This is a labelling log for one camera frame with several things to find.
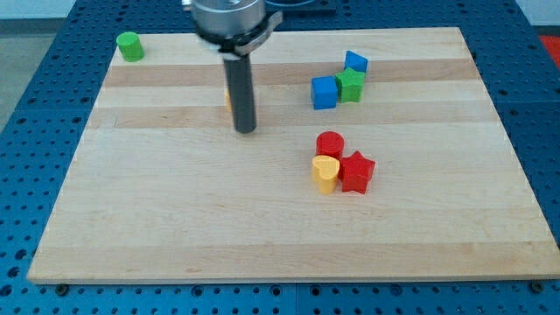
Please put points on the yellow hexagon block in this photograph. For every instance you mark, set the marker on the yellow hexagon block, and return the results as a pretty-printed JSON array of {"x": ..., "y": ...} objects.
[{"x": 227, "y": 100}]

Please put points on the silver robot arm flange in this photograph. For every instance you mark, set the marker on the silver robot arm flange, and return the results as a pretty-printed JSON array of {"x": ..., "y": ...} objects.
[{"x": 233, "y": 28}]

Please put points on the blue cube block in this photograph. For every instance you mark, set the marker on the blue cube block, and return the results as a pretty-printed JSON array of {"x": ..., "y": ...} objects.
[{"x": 324, "y": 92}]

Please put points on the yellow heart block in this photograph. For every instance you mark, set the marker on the yellow heart block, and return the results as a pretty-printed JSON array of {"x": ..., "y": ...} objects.
[{"x": 325, "y": 171}]

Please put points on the red cylinder block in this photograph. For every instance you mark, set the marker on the red cylinder block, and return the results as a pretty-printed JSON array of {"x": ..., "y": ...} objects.
[{"x": 331, "y": 144}]

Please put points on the red star block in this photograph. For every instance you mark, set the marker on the red star block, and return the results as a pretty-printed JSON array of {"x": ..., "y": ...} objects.
[{"x": 356, "y": 171}]

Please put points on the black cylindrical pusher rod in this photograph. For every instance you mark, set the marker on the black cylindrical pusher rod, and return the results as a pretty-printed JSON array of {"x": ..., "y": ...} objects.
[{"x": 241, "y": 93}]

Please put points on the wooden board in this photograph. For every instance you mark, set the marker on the wooden board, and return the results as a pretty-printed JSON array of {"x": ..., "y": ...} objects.
[{"x": 163, "y": 190}]

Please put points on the green star block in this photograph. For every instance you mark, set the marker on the green star block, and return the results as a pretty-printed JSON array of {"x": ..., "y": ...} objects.
[{"x": 350, "y": 84}]

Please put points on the blue wedge block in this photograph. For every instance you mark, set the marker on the blue wedge block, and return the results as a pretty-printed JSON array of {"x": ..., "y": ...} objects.
[{"x": 356, "y": 62}]

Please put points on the green cylinder block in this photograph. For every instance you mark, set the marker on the green cylinder block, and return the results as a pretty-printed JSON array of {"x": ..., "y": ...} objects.
[{"x": 130, "y": 46}]

